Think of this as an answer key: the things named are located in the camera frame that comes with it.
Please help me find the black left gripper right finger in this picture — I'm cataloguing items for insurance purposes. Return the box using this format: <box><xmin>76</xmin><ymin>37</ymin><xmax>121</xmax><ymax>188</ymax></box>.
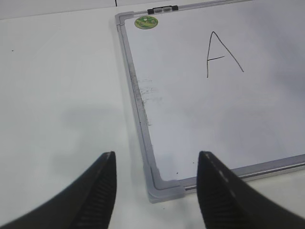
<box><xmin>197</xmin><ymin>151</ymin><xmax>305</xmax><ymax>229</ymax></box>

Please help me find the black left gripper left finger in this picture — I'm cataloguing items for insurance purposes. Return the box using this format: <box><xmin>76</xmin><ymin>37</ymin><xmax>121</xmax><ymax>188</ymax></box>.
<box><xmin>2</xmin><ymin>152</ymin><xmax>117</xmax><ymax>229</ymax></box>

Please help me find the white board with grey frame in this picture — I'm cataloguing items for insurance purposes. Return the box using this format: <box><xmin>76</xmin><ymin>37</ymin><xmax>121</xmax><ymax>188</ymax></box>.
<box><xmin>115</xmin><ymin>0</ymin><xmax>305</xmax><ymax>203</ymax></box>

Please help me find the black clear marker clip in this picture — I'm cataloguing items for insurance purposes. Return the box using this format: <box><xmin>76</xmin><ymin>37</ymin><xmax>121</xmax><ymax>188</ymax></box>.
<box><xmin>147</xmin><ymin>5</ymin><xmax>179</xmax><ymax>15</ymax></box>

